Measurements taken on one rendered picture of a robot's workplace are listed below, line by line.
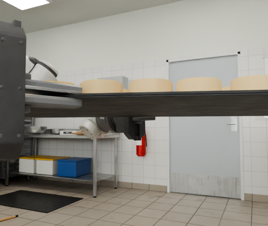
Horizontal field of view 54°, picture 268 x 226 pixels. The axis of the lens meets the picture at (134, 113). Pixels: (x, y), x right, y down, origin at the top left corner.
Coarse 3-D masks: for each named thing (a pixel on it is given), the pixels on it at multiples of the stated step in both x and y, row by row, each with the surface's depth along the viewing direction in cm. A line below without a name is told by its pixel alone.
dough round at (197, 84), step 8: (184, 80) 28; (192, 80) 27; (200, 80) 27; (208, 80) 27; (216, 80) 27; (176, 88) 29; (184, 88) 28; (192, 88) 27; (200, 88) 27; (208, 88) 27; (216, 88) 27
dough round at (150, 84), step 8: (136, 80) 28; (144, 80) 28; (152, 80) 28; (160, 80) 28; (168, 80) 29; (136, 88) 28; (144, 88) 28; (152, 88) 27; (160, 88) 28; (168, 88) 28
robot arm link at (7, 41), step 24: (0, 24) 22; (0, 48) 21; (24, 48) 22; (0, 72) 21; (24, 72) 22; (0, 96) 21; (24, 96) 22; (0, 120) 21; (24, 120) 22; (0, 144) 21
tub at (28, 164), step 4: (24, 156) 462; (28, 156) 462; (32, 156) 462; (36, 156) 462; (40, 156) 462; (44, 156) 462; (20, 160) 452; (24, 160) 448; (28, 160) 443; (32, 160) 439; (36, 160) 443; (20, 164) 451; (24, 164) 447; (28, 164) 443; (32, 164) 439; (20, 168) 451; (24, 168) 447; (28, 168) 442; (32, 168) 438; (24, 172) 447; (28, 172) 442; (32, 172) 438
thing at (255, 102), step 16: (64, 96) 27; (80, 96) 26; (96, 96) 26; (112, 96) 26; (128, 96) 26; (144, 96) 25; (160, 96) 25; (176, 96) 25; (192, 96) 25; (208, 96) 25; (224, 96) 25; (240, 96) 25; (256, 96) 25; (32, 112) 48; (48, 112) 48; (64, 112) 48; (80, 112) 48; (96, 112) 48; (112, 112) 48; (128, 112) 48; (144, 112) 48; (160, 112) 48; (176, 112) 48; (192, 112) 48; (208, 112) 48; (224, 112) 48; (240, 112) 48; (256, 112) 48
